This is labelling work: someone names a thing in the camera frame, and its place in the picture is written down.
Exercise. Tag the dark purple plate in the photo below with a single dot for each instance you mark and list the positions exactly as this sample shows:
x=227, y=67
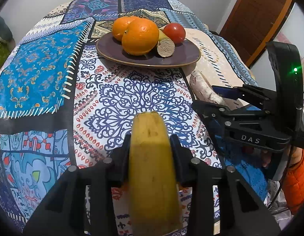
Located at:
x=186, y=53

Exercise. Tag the pale peeled fruit piece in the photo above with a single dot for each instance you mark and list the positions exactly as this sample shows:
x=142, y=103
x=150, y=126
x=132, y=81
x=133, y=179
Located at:
x=203, y=90

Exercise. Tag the person's hand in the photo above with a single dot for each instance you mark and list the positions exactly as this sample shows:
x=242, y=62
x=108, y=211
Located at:
x=277, y=155

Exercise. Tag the grey plush pillow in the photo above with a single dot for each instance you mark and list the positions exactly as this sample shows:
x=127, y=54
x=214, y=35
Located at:
x=5, y=33

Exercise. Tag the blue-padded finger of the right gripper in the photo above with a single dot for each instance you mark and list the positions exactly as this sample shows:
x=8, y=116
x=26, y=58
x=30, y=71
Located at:
x=227, y=92

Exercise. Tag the patchwork patterned tablecloth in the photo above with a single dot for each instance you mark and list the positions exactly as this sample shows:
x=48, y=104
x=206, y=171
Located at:
x=62, y=104

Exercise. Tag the large orange front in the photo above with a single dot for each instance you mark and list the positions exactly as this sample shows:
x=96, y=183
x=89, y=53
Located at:
x=140, y=37

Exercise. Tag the white heart-decorated wardrobe door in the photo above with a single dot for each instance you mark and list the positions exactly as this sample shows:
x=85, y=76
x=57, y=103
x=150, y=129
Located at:
x=291, y=32

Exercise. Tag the brown wooden door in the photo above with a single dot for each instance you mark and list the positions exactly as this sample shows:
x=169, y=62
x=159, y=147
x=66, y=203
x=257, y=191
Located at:
x=252, y=23

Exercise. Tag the green storage box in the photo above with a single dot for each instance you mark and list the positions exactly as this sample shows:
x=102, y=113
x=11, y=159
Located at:
x=0, y=54

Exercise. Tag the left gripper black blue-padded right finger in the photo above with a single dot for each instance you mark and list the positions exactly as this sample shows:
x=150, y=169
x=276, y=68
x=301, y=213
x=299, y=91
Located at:
x=241, y=210

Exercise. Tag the orange sleeve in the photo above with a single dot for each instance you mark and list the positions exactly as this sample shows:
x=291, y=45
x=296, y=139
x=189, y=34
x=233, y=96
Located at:
x=293, y=185

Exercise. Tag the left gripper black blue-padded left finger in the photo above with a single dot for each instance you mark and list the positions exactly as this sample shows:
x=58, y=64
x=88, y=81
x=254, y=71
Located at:
x=61, y=211

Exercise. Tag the red tomato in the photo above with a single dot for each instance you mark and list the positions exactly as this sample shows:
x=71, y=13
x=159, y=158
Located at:
x=175, y=32

